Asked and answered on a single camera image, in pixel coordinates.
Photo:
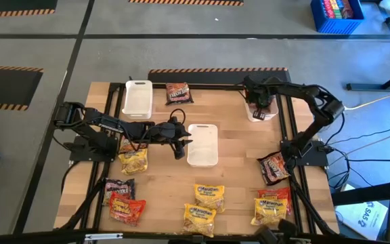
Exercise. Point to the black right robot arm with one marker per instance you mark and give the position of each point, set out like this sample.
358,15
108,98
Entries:
303,91

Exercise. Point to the white plastic bin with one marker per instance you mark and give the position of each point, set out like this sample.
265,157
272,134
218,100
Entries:
137,101
272,113
203,149

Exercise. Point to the black office desk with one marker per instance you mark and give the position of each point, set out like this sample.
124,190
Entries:
367,87

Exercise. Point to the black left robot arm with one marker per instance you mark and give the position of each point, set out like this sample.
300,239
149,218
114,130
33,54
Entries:
113,123

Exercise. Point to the yellow Maruchan ramen pack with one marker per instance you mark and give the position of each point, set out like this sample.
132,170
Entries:
209,198
269,213
199,220
134,164

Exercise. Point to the black hazard-striped floor mat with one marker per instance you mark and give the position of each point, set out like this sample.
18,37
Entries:
5,88
215,77
12,5
181,2

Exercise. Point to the orange Saucy Noods ramen pack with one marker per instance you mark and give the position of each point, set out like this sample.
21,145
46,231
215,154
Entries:
127,210
276,193

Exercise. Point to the blue plastic crate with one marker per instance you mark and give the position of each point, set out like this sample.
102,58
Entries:
337,27

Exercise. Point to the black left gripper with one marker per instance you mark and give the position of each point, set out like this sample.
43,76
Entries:
173,132

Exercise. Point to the black Fire Noodle ramen pack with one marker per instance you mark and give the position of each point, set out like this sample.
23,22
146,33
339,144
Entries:
117,188
125,146
178,94
272,169

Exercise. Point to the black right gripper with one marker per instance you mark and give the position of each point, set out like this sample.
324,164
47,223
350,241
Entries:
257,93

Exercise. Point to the white printed cardboard box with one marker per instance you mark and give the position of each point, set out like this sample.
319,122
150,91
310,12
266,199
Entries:
364,220

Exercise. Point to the black floor bar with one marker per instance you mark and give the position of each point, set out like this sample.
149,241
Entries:
367,194

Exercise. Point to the black aluminium rig frame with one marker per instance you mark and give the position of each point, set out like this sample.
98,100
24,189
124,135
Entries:
113,85

